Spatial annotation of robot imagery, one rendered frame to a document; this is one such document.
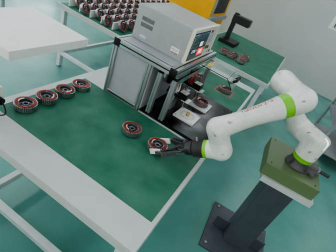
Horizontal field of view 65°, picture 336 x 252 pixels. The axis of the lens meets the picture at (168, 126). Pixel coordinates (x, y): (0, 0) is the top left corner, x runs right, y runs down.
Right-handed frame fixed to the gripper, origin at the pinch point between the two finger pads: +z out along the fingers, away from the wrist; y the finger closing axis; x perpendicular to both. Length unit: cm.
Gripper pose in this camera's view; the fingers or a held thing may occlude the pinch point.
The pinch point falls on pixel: (157, 145)
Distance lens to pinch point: 143.3
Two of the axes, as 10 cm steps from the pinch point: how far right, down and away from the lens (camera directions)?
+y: -3.9, 4.2, -8.2
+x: 1.5, 9.1, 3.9
